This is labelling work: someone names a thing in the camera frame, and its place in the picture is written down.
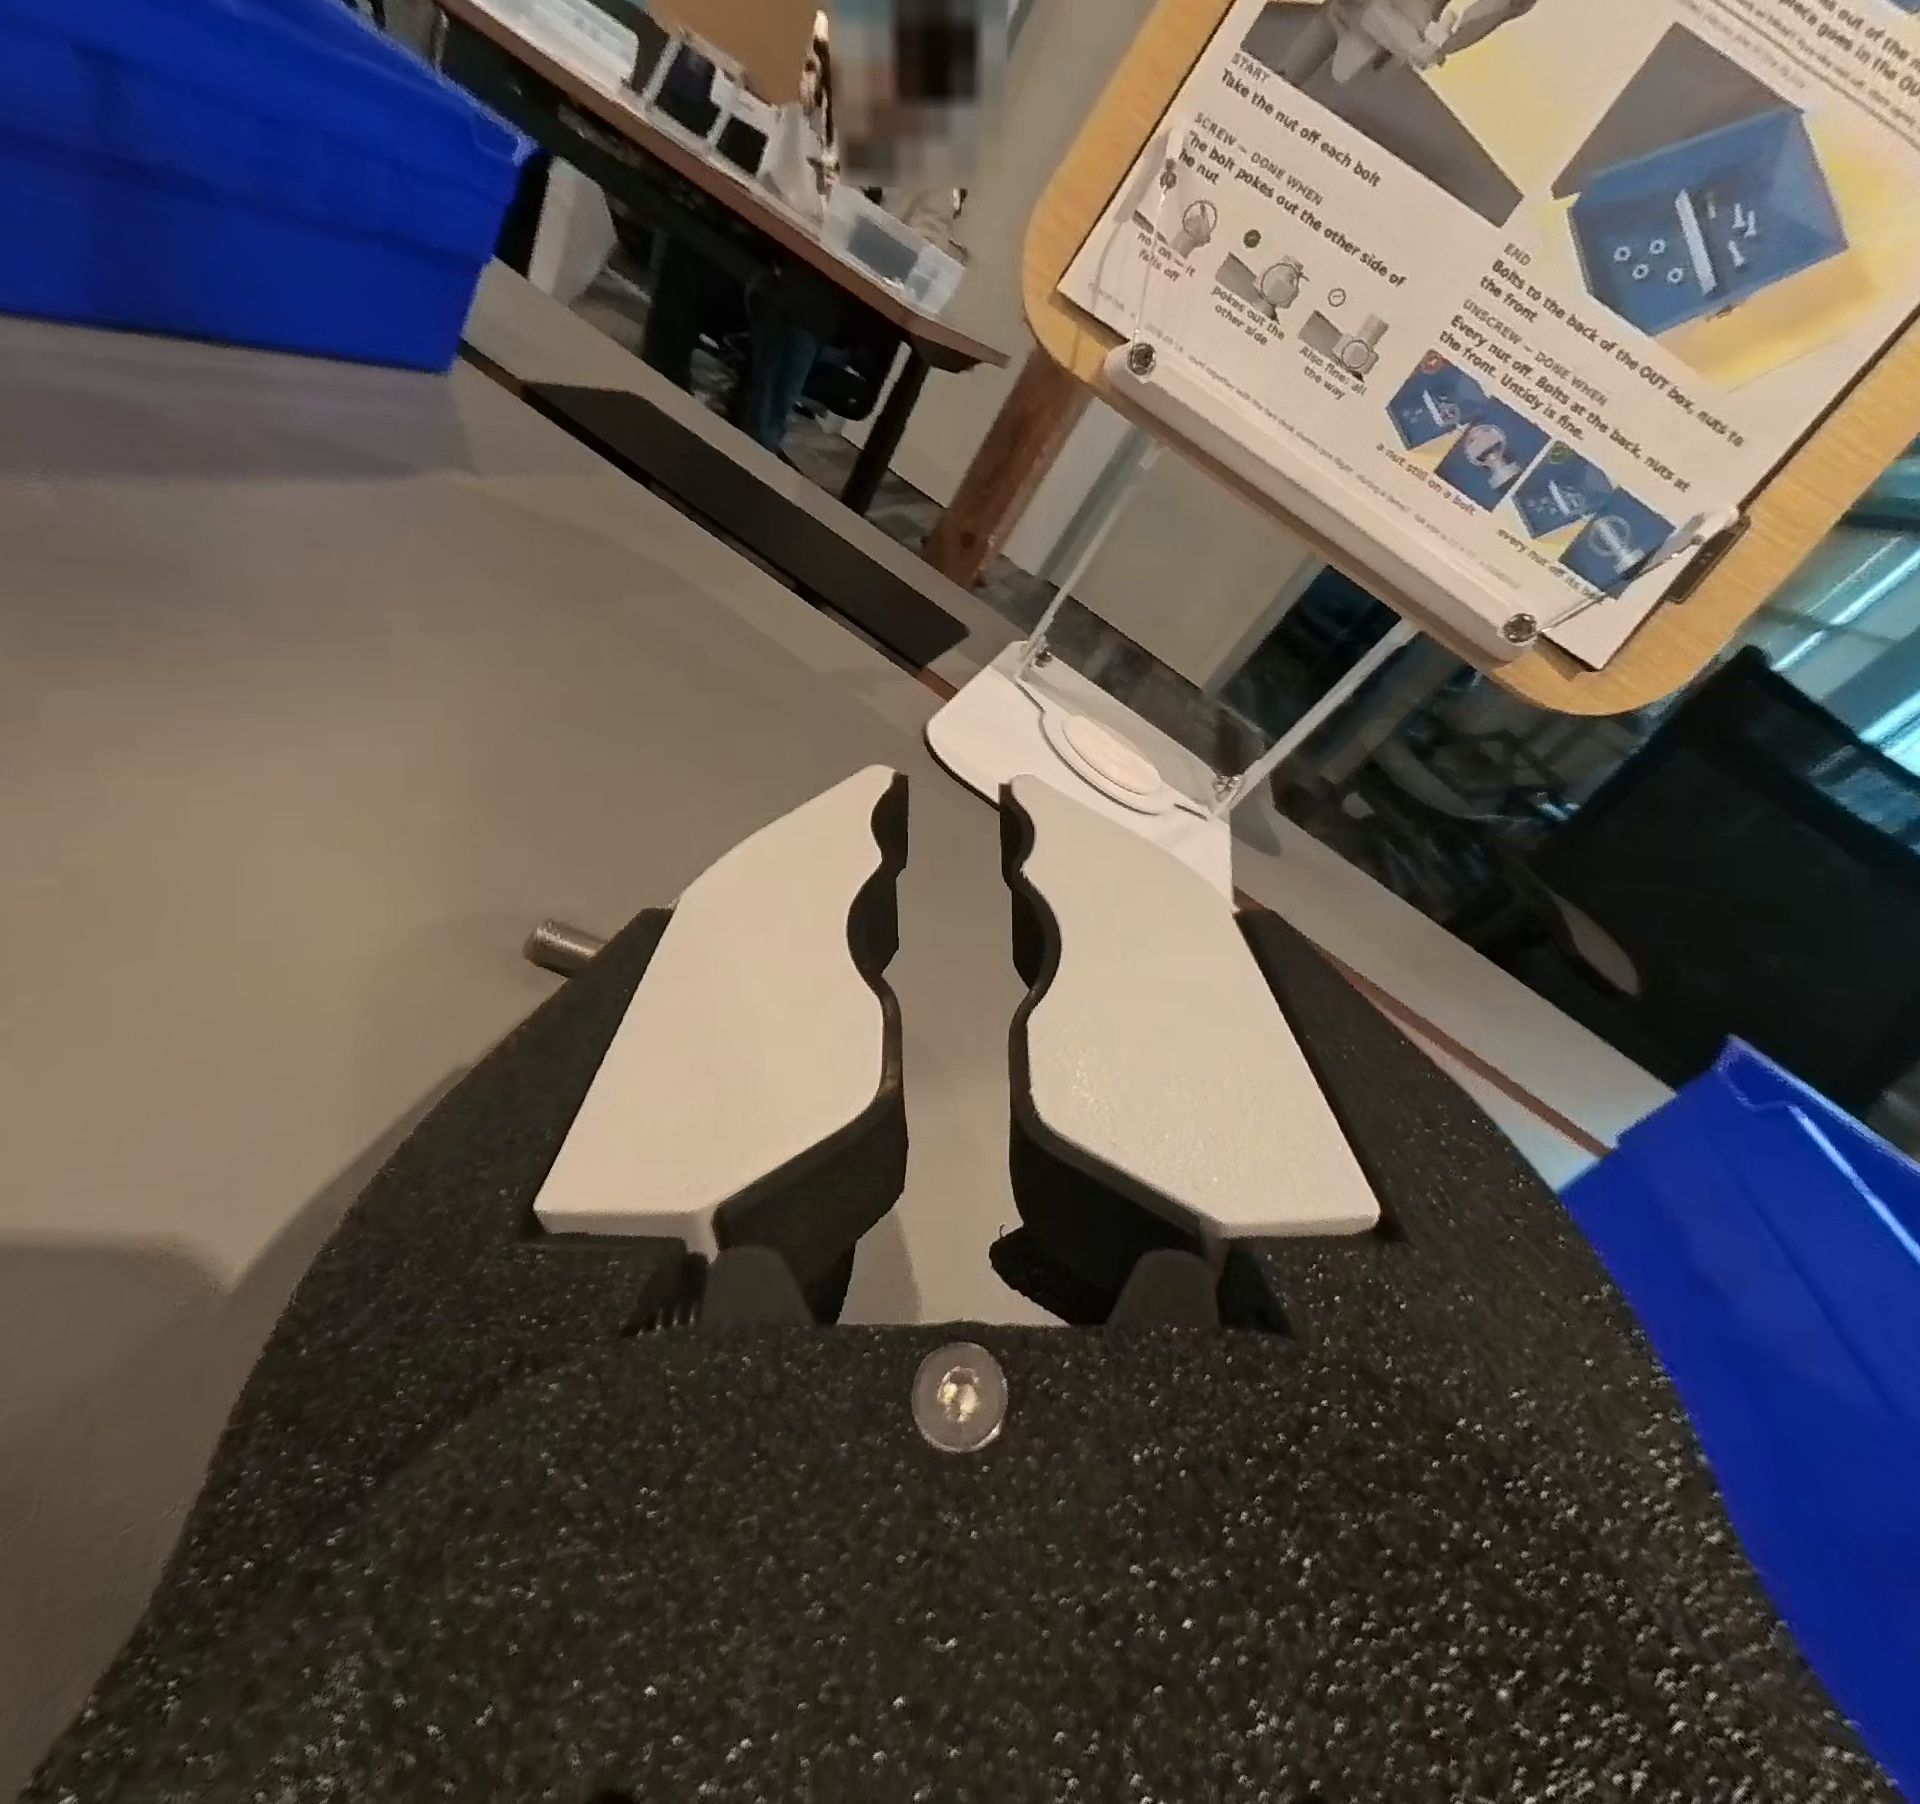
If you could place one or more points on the wooden post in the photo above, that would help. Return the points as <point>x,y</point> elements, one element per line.
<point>1022,468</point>

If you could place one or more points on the printed instruction sheet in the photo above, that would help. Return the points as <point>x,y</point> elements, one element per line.
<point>1576,184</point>

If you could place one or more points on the white document stand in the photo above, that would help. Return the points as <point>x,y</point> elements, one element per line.
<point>989,731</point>

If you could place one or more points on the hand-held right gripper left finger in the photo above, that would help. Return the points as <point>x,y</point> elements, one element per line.
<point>720,1024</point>

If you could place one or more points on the clear plastic box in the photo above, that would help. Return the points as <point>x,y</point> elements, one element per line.
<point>901,257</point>

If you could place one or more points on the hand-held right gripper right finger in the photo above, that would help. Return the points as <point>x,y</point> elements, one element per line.
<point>1186,1068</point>

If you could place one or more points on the steel hex bolt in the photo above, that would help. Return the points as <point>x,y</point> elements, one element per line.
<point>564,941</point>

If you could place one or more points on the blue plastic bin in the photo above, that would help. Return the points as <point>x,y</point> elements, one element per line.
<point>226,154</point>
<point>1786,1353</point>

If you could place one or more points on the instruction sheet on white stand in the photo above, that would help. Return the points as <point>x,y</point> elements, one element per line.
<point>1846,573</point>

